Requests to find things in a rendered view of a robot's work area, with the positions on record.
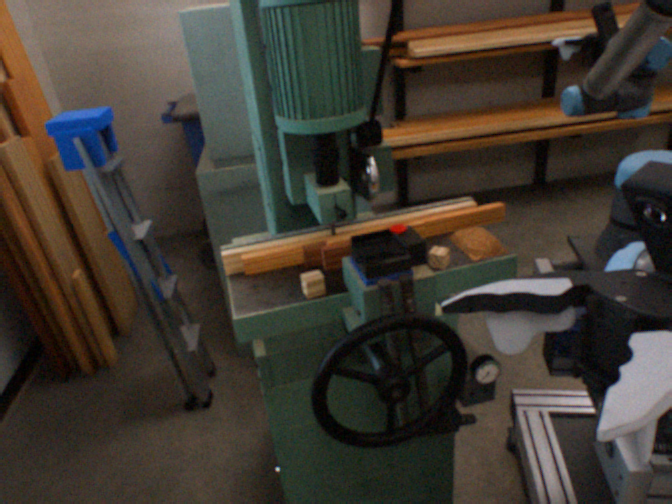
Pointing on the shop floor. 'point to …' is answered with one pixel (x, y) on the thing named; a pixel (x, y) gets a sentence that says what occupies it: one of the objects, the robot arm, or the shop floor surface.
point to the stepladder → (133, 240)
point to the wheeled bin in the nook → (182, 110)
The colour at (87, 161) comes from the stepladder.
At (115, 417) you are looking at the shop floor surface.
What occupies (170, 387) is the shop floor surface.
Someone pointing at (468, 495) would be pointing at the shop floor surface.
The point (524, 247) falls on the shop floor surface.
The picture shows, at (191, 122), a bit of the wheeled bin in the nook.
